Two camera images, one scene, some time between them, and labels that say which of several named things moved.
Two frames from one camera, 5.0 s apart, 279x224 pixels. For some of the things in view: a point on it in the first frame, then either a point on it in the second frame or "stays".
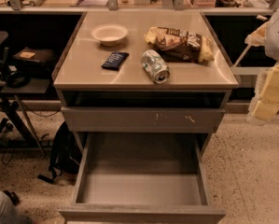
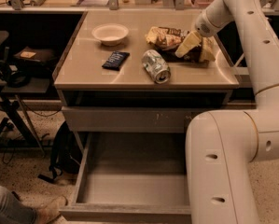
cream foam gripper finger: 258,36 -> 207,52
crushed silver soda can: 155,66 stays
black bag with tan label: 38,55 stays
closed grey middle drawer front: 142,119 stays
